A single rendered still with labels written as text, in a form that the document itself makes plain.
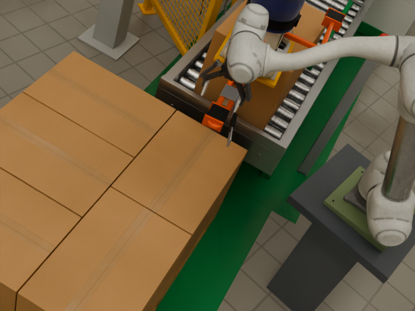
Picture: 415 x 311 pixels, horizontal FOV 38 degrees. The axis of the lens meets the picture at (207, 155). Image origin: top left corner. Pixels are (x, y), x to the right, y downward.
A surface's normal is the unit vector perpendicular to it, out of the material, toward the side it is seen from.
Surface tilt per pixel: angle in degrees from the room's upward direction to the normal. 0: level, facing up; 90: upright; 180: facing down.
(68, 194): 0
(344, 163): 0
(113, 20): 90
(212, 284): 0
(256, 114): 90
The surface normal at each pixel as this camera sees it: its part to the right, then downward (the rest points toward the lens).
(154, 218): 0.28, -0.64
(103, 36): -0.43, 0.58
